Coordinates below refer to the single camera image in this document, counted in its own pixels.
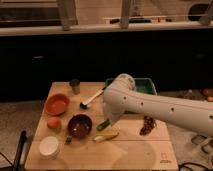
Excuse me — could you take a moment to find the red grape bunch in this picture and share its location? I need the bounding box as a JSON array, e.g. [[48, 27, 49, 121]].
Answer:
[[140, 116, 156, 136]]

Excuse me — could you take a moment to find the orange fruit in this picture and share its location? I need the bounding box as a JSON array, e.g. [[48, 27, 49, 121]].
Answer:
[[47, 117, 61, 129]]

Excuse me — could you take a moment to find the green plastic tray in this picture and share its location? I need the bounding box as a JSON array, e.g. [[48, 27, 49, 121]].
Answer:
[[105, 78, 157, 95]]

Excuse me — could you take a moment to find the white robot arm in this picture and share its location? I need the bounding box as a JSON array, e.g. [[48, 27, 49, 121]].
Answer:
[[103, 74, 213, 137]]

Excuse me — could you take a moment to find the black stand pole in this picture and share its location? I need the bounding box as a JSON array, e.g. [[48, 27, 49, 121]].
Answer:
[[12, 130, 27, 171]]

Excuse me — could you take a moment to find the yellow banana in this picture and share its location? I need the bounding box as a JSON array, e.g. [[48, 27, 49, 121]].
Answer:
[[93, 133, 119, 143]]

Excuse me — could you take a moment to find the small dark utensil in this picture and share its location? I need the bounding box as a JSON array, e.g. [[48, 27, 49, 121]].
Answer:
[[65, 135, 72, 144]]

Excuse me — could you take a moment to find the orange bowl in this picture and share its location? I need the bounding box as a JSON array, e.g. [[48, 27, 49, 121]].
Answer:
[[44, 94, 70, 116]]

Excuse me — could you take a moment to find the white handled dish brush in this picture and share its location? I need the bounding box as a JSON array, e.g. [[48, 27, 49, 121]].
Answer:
[[79, 87, 106, 109]]

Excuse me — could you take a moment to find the green pepper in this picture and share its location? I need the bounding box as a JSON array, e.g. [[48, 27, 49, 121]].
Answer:
[[96, 119, 110, 131]]

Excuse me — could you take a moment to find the dark purple bowl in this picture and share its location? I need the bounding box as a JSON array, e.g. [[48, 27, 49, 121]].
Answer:
[[67, 114, 93, 139]]

